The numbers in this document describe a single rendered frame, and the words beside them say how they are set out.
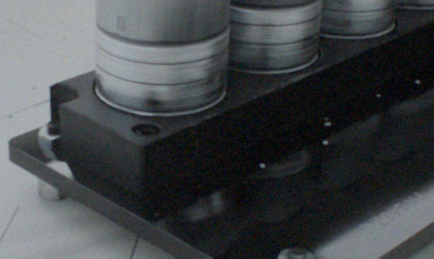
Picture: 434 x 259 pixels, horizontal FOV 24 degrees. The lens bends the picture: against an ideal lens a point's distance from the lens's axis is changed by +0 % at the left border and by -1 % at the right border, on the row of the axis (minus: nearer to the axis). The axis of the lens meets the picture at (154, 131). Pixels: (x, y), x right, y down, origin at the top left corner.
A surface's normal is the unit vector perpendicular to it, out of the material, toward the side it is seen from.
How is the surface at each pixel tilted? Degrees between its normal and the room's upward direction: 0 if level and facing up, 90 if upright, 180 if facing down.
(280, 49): 90
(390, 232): 0
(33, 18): 0
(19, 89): 0
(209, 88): 90
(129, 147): 90
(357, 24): 90
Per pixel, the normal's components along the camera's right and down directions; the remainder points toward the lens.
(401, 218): 0.02, -0.89
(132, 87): -0.40, 0.41
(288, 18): 0.37, 0.43
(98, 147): -0.72, 0.30
